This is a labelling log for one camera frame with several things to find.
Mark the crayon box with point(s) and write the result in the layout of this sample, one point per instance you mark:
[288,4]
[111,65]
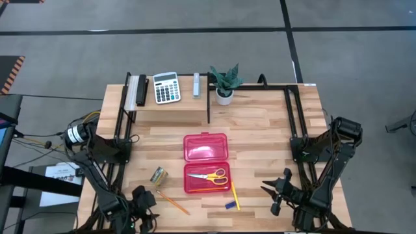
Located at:
[159,176]

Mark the white plastic strip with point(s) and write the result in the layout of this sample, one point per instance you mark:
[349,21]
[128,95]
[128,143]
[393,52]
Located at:
[131,94]

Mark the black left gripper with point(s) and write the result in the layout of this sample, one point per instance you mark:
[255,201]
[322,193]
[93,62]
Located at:
[143,198]

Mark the blue eraser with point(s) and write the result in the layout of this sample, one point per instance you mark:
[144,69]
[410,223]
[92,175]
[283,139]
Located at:
[230,205]

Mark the hazard striped floor mat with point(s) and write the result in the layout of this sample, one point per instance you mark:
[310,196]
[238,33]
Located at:
[9,73]

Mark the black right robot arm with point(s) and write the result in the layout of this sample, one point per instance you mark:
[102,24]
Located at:
[331,182]

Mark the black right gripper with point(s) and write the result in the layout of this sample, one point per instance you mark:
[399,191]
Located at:
[284,191]

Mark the yellow pen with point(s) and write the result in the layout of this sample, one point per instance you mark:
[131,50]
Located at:
[235,195]

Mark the black hole punch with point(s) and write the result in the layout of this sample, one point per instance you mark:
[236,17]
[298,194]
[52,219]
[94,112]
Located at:
[141,89]

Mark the potted plant white pot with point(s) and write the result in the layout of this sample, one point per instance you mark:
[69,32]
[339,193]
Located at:
[225,87]

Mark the grey stand leg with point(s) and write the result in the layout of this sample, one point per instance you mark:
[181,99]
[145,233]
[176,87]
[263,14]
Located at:
[396,126]

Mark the grey stapler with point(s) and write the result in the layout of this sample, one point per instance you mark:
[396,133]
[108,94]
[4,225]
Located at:
[196,85]

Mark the red translucent pencil box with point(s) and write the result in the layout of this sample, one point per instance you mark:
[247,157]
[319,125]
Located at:
[207,152]

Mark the white desk calculator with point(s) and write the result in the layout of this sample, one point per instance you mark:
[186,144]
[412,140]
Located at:
[166,88]

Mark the white printed paper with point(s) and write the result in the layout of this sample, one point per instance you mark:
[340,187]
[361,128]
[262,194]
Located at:
[65,169]

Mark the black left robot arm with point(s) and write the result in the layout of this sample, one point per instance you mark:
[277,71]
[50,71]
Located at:
[94,177]

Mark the black metal table frame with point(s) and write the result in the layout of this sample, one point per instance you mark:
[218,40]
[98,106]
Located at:
[253,87]

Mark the dark side desk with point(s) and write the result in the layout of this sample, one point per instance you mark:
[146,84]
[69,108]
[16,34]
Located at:
[9,107]

